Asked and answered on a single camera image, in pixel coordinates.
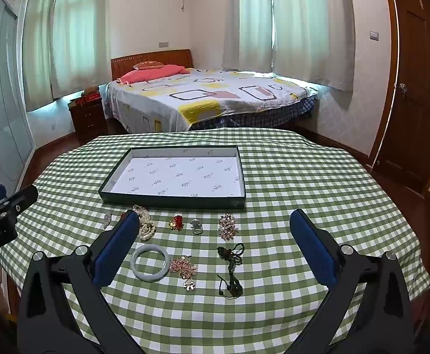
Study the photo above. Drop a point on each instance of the brown stuffed toy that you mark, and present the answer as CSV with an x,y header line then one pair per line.
x,y
90,90

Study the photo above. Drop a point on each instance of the blue plaid bed sheet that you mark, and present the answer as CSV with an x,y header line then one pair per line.
x,y
266,116

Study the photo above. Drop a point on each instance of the wooden door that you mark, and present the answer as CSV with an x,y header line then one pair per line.
x,y
418,99

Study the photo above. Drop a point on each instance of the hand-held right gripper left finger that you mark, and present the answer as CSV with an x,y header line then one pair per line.
x,y
116,250

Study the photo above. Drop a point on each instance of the brown cushion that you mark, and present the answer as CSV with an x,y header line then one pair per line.
x,y
146,65

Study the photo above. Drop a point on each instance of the white sheer curtain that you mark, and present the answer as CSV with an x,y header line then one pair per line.
x,y
89,33
250,18
39,44
311,25

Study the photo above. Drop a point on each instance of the white jade bangle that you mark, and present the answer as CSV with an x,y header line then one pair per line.
x,y
137,271

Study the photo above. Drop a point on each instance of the rose gold flower brooch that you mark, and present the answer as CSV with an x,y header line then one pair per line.
x,y
183,266

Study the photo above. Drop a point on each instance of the glass wardrobe door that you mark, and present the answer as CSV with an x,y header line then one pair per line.
x,y
1,110

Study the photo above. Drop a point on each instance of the wall light switch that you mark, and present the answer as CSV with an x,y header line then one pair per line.
x,y
374,35

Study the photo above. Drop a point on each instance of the pearl flower brooch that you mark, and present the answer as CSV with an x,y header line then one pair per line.
x,y
228,224

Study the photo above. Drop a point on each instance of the dark green jewelry tray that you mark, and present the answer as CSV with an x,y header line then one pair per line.
x,y
170,177

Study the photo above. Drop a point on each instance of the red box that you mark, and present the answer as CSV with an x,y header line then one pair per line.
x,y
91,98

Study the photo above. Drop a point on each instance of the wooden headboard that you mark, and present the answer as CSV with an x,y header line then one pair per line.
x,y
163,57

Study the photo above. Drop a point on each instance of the pink pillow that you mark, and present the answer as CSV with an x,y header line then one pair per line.
x,y
148,74

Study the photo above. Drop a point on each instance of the wooden nightstand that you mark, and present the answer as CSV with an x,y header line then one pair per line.
x,y
89,121

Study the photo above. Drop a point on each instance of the silver brooch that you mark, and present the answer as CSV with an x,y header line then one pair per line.
x,y
106,220

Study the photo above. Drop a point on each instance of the green checkered tablecloth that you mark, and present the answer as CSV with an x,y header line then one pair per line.
x,y
274,191

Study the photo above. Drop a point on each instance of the printed bedspread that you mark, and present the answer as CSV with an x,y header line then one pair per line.
x,y
200,92

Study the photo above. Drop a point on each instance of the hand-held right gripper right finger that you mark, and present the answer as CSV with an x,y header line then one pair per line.
x,y
313,250

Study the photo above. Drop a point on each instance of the gold and red brooch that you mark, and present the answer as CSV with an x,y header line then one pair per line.
x,y
175,223

